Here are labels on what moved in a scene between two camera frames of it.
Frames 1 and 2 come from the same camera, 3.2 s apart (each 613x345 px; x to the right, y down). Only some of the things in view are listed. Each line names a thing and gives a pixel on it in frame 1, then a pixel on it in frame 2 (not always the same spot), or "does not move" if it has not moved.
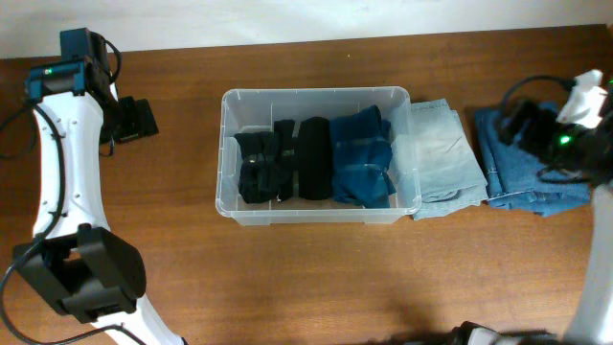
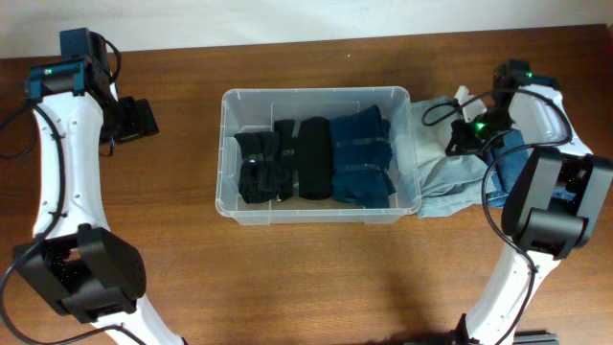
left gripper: x=142 y=118 does not move
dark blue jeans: x=510 y=174 does not move
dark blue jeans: x=360 y=156 does not move
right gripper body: x=557 y=141 -> x=473 y=135
